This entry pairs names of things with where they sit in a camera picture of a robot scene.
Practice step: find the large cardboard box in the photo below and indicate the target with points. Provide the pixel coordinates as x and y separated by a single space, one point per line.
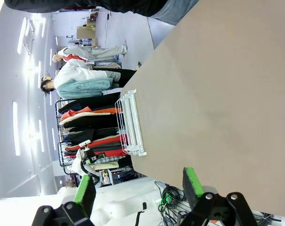
85 33

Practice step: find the person's blue jeans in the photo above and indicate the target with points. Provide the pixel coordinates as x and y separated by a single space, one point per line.
175 11

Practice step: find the mannequin with teal fleece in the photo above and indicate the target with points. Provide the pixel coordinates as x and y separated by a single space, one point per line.
85 87

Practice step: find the red hanging garment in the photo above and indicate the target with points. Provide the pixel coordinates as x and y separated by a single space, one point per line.
111 153
109 140

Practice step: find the black hanging garment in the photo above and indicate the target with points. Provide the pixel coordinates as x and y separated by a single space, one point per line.
92 102

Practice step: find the ceiling light strip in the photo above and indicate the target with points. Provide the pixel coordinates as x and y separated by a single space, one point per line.
41 136
16 129
53 139

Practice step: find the person in black jacket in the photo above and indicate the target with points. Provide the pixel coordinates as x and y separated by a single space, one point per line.
85 4

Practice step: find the small storage shelf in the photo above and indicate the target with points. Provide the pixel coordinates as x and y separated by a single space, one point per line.
105 176

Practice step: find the white can dispenser rack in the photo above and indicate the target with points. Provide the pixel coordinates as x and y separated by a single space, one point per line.
135 131

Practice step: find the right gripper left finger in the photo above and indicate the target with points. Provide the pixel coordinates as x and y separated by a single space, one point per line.
84 188

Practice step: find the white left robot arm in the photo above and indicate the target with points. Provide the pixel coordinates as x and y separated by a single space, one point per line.
118 207

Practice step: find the black metal garment rack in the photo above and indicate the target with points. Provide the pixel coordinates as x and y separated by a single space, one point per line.
58 131

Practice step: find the small cardboard box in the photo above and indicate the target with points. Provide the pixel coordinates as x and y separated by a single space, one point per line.
91 22

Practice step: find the mannequin with red vest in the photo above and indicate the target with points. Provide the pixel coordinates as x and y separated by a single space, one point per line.
74 56

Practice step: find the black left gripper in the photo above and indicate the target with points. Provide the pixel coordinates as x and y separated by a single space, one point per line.
90 155

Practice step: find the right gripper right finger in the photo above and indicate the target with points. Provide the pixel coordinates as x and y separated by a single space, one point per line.
194 186

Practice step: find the orange hanging top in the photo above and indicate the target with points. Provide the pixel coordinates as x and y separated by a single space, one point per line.
104 110

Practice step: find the plaid hanging garment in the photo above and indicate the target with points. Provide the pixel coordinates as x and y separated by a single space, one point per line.
109 160

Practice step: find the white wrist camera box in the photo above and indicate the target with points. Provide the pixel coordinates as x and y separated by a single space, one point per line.
84 143

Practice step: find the cream hanging garment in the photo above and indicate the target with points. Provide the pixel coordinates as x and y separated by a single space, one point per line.
85 116

